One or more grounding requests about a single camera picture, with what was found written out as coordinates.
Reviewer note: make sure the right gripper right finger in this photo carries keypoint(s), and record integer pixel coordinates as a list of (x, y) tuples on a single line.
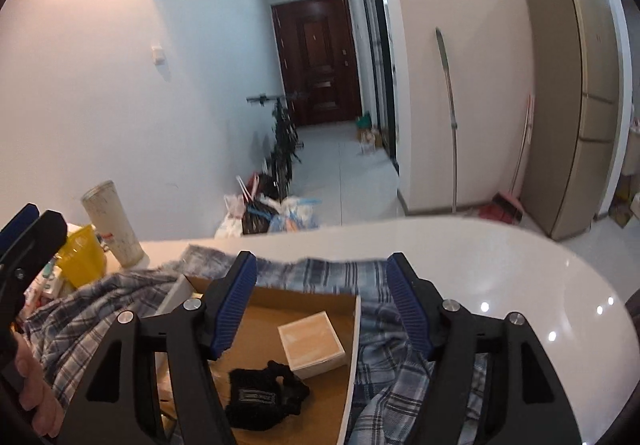
[(492, 381)]

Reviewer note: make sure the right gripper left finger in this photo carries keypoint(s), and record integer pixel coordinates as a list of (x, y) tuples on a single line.
[(118, 399)]

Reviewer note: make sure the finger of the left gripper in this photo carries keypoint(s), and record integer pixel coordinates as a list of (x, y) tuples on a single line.
[(18, 225), (35, 248)]

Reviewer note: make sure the black fuzzy pouch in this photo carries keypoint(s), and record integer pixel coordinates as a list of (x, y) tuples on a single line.
[(262, 399)]

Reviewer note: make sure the small beige square box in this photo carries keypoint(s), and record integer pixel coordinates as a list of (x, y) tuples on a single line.
[(311, 346)]

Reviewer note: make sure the person's left hand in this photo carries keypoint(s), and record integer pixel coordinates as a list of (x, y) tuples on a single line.
[(36, 393)]

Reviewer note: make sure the yellow plastic bin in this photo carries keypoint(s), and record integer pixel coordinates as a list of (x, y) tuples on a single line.
[(82, 259)]

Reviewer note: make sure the white tall tumbler cup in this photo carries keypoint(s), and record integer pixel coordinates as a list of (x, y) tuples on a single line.
[(108, 216)]

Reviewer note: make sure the blue plaid shirt cloth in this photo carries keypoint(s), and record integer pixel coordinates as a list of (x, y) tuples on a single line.
[(391, 378)]

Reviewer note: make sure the open cardboard tray box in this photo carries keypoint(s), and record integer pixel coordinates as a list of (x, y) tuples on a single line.
[(325, 414)]

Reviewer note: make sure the pink broom and dustpan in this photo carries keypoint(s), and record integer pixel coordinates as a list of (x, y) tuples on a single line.
[(504, 206)]

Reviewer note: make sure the bags on floor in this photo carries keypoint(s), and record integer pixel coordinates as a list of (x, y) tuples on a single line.
[(256, 210)]

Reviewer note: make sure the black bicycle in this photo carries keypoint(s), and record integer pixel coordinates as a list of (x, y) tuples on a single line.
[(286, 141)]

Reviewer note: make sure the boxes on hallway floor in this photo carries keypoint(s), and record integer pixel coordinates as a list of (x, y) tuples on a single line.
[(368, 136)]

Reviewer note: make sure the beige refrigerator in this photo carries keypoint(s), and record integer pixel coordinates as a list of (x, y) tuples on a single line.
[(577, 95)]

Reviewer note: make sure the dark red entrance door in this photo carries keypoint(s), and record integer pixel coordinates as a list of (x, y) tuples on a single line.
[(318, 61)]

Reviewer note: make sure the black framed glass door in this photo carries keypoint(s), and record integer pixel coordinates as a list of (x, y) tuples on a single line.
[(381, 50)]

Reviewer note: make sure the white wall switch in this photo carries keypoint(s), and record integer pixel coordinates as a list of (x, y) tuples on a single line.
[(158, 55)]

